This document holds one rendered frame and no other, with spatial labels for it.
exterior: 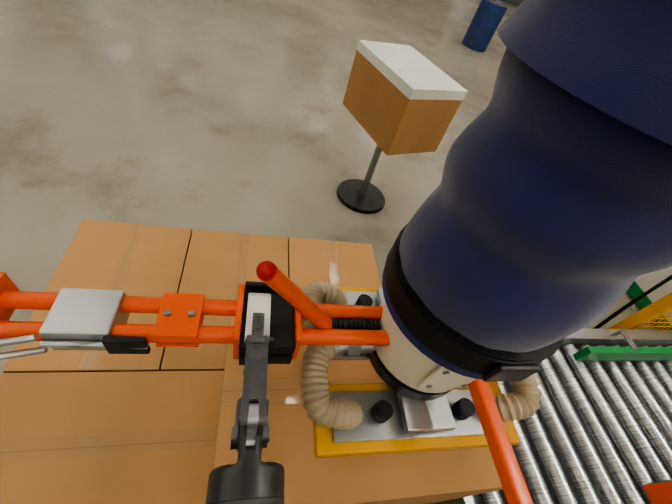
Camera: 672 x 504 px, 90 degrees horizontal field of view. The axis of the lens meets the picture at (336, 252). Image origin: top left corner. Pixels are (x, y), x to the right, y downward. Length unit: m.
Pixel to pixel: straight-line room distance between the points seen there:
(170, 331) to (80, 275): 1.01
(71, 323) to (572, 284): 0.51
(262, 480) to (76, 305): 0.29
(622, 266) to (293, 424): 0.59
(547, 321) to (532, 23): 0.23
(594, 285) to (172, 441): 1.04
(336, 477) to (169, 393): 0.62
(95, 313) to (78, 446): 0.73
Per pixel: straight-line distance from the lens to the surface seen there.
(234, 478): 0.39
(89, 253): 1.51
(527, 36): 0.28
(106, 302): 0.50
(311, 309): 0.44
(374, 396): 0.58
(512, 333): 0.36
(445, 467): 0.82
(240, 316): 0.45
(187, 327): 0.46
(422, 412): 0.58
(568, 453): 1.58
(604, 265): 0.30
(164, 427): 1.15
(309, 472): 0.72
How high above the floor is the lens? 1.65
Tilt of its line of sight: 47 degrees down
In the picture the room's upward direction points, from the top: 20 degrees clockwise
